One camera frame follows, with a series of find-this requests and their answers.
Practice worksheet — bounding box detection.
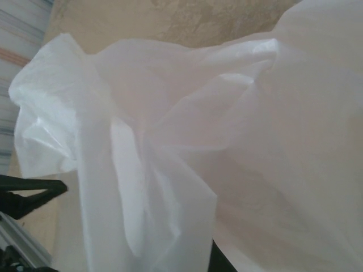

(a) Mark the aluminium frame rail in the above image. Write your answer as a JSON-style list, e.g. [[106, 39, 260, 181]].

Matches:
[[0, 211, 52, 269]]

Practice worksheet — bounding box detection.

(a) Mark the black mount hardware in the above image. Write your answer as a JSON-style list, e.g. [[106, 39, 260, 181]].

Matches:
[[0, 245, 32, 272]]

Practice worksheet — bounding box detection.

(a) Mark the white plastic bag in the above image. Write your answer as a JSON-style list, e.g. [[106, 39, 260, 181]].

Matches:
[[7, 0, 363, 272]]

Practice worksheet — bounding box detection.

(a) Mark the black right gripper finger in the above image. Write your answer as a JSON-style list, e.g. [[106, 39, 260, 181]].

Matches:
[[211, 239, 237, 272]]

